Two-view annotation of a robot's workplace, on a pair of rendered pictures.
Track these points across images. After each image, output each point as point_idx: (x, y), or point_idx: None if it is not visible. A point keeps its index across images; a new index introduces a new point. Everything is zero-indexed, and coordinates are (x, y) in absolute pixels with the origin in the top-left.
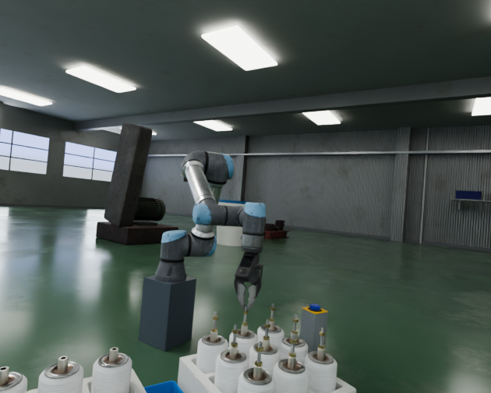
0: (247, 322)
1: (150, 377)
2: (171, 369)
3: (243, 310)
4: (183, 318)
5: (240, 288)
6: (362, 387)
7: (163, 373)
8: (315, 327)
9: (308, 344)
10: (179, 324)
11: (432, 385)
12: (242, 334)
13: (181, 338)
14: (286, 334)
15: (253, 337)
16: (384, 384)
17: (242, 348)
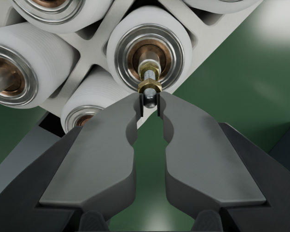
0: (140, 78)
1: None
2: (276, 82)
3: (159, 91)
4: None
5: (211, 155)
6: (19, 140)
7: (287, 65)
8: None
9: (37, 141)
10: None
11: None
12: (150, 51)
13: (277, 153)
14: (136, 208)
15: (114, 53)
16: (1, 156)
17: (137, 11)
